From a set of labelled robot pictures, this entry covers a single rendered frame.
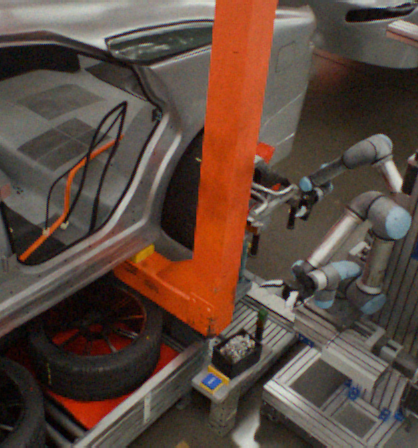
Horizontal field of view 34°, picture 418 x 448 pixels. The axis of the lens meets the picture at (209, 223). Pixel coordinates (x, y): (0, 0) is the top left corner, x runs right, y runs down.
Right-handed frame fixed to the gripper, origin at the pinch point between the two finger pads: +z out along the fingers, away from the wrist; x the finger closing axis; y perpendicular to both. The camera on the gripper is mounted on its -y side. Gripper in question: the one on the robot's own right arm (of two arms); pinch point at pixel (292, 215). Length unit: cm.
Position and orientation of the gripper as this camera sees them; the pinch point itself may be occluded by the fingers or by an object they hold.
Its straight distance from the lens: 362.5
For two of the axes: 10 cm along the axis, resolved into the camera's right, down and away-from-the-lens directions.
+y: 0.8, -8.0, -6.0
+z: -6.3, 4.2, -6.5
